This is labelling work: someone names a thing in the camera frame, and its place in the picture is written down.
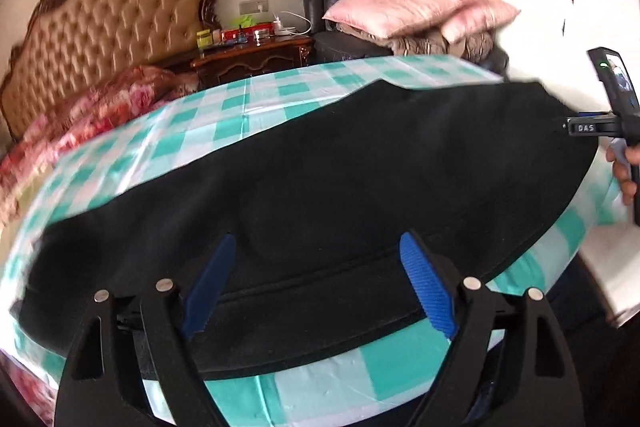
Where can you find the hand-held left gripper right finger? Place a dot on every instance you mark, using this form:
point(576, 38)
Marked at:
point(430, 287)

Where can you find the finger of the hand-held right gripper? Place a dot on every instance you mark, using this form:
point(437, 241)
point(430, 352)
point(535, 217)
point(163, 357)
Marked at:
point(592, 127)

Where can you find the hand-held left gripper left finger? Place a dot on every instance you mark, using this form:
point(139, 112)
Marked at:
point(210, 287)

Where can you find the black fleece pants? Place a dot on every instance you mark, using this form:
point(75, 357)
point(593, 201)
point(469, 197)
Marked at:
point(350, 177)

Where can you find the person's right hand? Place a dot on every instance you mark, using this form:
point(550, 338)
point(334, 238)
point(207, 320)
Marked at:
point(626, 182)

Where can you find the small pink floral pillow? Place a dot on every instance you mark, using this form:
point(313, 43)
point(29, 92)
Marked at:
point(480, 19)

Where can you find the teal checkered tablecloth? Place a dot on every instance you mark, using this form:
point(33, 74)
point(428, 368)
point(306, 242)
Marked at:
point(200, 122)

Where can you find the beige plaid blanket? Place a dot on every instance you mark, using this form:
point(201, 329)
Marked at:
point(425, 44)

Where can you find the red floral blanket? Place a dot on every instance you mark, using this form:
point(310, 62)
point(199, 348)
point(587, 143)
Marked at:
point(100, 102)

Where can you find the dark wooden nightstand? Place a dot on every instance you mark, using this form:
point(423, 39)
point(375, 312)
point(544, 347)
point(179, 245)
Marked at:
point(250, 62)

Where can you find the large pink floral pillow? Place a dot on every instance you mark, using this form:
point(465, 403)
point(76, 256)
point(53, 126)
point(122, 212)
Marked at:
point(400, 2)

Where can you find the yellow green jar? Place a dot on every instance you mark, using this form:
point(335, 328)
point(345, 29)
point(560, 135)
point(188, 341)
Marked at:
point(204, 40)

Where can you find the round silver tin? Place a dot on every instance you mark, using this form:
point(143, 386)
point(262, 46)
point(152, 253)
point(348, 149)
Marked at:
point(261, 38)

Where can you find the red flat box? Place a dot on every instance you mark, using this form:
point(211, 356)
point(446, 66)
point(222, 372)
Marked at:
point(247, 32)

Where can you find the green tissue box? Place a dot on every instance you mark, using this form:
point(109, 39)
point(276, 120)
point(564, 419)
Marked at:
point(244, 21)

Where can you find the tufted carved wooden headboard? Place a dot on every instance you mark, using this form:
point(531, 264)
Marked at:
point(100, 32)

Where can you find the grey wall socket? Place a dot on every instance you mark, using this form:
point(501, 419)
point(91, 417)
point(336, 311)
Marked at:
point(254, 6)

